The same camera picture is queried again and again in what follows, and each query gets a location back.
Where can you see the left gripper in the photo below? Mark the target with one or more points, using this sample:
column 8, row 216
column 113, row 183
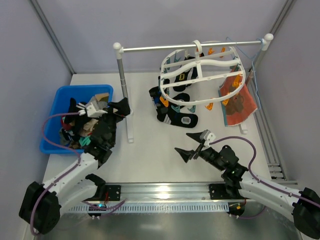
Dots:
column 110, row 116

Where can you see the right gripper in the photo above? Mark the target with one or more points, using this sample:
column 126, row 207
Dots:
column 198, row 148

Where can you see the grey striped sock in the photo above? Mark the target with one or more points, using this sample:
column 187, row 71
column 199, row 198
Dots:
column 97, row 104

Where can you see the black blue sport sock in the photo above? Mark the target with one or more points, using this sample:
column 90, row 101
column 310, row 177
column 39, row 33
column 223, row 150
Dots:
column 161, row 105
column 179, row 119

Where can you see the navy christmas sock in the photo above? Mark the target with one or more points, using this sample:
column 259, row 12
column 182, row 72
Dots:
column 181, row 97
column 190, row 74

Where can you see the white oval clip hanger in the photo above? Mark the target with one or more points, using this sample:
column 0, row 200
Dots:
column 187, row 56

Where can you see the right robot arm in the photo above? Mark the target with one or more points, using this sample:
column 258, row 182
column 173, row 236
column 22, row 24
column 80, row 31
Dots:
column 302, row 207

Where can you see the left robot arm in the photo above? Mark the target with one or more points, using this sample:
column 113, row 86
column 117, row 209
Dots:
column 44, row 203

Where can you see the pile of socks in bin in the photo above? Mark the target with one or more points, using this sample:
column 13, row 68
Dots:
column 81, row 139

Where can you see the orange bear towel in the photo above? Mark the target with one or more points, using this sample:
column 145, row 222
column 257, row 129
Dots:
column 237, row 108

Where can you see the blue plastic bin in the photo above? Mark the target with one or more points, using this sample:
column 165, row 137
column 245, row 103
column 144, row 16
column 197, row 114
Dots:
column 50, row 142

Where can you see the white drying rack stand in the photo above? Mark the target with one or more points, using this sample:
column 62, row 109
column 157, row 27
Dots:
column 210, row 115

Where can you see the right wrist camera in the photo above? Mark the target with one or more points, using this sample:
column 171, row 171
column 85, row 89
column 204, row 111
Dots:
column 207, row 137

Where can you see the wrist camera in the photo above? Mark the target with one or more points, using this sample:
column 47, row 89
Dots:
column 90, row 109
column 207, row 137

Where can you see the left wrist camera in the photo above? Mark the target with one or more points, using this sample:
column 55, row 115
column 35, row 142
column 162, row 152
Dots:
column 90, row 109

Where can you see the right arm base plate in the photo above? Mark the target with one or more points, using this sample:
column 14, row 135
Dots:
column 220, row 191

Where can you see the aluminium rail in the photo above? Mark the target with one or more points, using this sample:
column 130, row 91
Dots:
column 160, row 192

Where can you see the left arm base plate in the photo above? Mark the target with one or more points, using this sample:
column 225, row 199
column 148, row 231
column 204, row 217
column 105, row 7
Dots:
column 111, row 193

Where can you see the blue wire hanger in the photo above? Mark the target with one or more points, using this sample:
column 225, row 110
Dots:
column 252, row 54

